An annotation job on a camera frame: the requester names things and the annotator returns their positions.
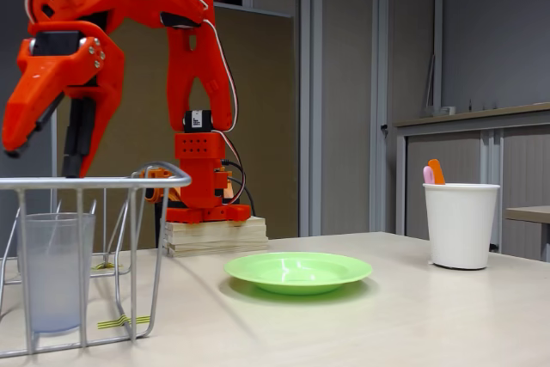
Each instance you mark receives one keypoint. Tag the white paper cup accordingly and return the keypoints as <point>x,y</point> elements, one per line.
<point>460,229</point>

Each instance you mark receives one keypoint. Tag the light orange table clamp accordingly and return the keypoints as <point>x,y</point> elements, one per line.
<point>157,173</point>

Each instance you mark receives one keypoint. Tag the small white counter object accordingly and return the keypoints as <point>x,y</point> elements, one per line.
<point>447,111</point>

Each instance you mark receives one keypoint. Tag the stacked plywood base block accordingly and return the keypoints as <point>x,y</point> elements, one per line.
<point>215,238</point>

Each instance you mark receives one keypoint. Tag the orange SO-100 robot arm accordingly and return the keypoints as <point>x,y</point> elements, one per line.
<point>189,83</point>

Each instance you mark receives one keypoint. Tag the orange gripper black motor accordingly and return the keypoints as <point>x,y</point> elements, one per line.
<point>58,44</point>

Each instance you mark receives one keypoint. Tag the brown partition board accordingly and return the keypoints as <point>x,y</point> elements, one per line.
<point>266,126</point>

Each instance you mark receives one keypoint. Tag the orange plastic knife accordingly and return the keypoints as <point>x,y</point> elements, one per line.
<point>437,173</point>

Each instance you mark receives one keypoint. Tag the grey cabinet with counter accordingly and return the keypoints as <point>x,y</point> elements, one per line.
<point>524,160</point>

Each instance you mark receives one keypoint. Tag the grey side desk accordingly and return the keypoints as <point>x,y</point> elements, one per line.
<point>528,213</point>

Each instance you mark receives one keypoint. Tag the pink plastic utensil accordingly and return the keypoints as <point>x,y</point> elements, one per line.
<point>428,175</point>

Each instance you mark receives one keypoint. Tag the green plastic plate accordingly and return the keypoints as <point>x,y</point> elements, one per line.
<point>296,272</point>

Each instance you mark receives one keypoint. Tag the thin grey leaning rod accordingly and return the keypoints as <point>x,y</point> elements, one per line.
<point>429,83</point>

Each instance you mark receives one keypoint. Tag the translucent grey plastic tumbler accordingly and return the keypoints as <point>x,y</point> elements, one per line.
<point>51,277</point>

